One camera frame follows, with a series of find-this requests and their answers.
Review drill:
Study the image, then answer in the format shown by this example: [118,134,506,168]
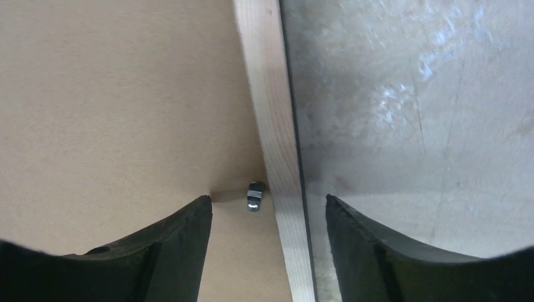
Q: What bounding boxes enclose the black wooden picture frame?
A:
[233,0,317,301]

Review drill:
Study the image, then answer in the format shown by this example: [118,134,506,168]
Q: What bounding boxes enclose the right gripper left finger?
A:
[1,196,212,301]

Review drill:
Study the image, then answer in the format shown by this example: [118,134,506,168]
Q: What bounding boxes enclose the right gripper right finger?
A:
[326,195,533,301]

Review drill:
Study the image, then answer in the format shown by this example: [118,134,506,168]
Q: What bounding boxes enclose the brown backing board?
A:
[1,1,292,301]

